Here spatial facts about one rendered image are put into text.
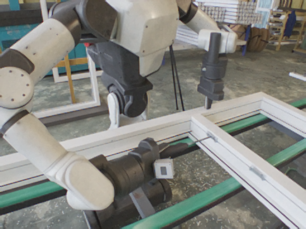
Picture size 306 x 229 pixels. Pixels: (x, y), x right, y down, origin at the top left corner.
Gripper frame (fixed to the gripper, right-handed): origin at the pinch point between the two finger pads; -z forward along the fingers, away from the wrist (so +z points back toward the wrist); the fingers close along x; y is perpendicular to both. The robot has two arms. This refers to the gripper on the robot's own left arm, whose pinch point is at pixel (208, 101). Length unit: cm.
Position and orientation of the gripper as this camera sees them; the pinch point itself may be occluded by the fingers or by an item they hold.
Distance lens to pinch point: 83.8
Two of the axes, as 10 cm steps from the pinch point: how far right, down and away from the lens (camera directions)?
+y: 8.9, -2.1, 4.1
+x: 4.6, 4.5, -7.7
